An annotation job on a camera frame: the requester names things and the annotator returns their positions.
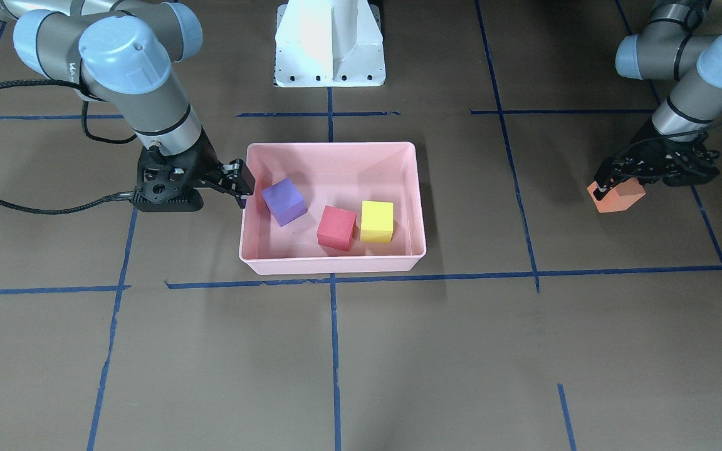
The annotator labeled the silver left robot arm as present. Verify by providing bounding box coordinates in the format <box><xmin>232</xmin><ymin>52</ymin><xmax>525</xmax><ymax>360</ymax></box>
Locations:
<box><xmin>594</xmin><ymin>1</ymin><xmax>722</xmax><ymax>191</ymax></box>

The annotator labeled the orange foam block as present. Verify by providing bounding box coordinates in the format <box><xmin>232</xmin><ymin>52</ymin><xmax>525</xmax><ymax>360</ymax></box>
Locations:
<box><xmin>587</xmin><ymin>178</ymin><xmax>646</xmax><ymax>214</ymax></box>

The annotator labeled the red foam block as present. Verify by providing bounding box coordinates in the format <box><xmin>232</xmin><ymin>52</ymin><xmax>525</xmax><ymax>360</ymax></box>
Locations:
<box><xmin>317</xmin><ymin>205</ymin><xmax>357</xmax><ymax>251</ymax></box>

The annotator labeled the white pedestal column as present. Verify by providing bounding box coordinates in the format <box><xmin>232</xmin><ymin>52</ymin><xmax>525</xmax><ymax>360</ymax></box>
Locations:
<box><xmin>273</xmin><ymin>1</ymin><xmax>387</xmax><ymax>88</ymax></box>

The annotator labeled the yellow foam block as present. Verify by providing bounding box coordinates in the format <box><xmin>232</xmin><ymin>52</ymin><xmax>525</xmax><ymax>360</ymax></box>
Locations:
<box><xmin>359</xmin><ymin>200</ymin><xmax>394</xmax><ymax>244</ymax></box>

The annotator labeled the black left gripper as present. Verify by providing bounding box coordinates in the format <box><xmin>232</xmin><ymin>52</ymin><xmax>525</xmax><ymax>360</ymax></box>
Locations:
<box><xmin>634</xmin><ymin>119</ymin><xmax>720</xmax><ymax>187</ymax></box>

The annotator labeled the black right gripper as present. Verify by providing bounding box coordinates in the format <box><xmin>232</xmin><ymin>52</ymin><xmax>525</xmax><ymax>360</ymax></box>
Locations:
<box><xmin>132</xmin><ymin>131</ymin><xmax>253</xmax><ymax>213</ymax></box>

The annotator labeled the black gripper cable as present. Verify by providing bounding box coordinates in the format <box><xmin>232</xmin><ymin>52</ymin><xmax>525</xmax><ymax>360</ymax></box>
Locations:
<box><xmin>0</xmin><ymin>79</ymin><xmax>142</xmax><ymax>215</ymax></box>

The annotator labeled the pink plastic bin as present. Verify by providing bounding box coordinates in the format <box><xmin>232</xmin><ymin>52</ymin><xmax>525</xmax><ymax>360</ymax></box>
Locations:
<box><xmin>239</xmin><ymin>141</ymin><xmax>427</xmax><ymax>275</ymax></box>

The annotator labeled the purple foam block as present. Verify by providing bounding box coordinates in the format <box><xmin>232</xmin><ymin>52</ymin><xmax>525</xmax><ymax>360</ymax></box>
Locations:
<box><xmin>261</xmin><ymin>178</ymin><xmax>308</xmax><ymax>227</ymax></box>

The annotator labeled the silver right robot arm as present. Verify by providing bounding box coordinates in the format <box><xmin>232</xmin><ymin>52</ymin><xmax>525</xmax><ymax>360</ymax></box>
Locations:
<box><xmin>0</xmin><ymin>1</ymin><xmax>255</xmax><ymax>215</ymax></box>

